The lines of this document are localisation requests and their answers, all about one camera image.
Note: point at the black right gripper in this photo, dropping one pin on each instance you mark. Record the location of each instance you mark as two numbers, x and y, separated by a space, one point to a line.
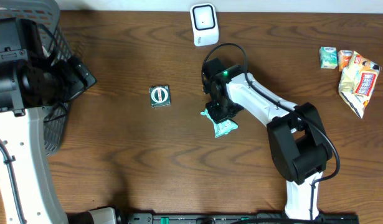
217 117

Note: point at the teal wet wipes pack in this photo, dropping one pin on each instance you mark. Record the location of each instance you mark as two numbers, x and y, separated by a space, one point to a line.
221 128

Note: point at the dark green snack pack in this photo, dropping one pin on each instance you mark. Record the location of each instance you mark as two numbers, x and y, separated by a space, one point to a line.
160 96

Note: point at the green Kleenex tissue pack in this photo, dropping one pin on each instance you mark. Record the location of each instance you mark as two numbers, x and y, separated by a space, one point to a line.
328 57

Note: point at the orange Kleenex tissue pack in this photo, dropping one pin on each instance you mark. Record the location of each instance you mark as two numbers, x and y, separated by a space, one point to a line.
344 57

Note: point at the yellow snack bag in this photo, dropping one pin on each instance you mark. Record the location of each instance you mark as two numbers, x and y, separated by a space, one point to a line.
357 83

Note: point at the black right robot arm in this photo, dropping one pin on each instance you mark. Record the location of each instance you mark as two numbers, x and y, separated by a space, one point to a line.
296 135

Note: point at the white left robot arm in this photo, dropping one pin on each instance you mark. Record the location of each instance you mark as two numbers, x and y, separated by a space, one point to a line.
30 81

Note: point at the white barcode scanner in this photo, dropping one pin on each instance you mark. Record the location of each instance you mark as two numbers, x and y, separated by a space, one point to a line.
204 24

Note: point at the grey plastic mesh basket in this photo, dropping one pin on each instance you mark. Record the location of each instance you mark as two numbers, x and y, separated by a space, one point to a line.
46 12

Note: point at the black mounting rail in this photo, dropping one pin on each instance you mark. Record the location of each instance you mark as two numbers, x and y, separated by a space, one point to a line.
115 215

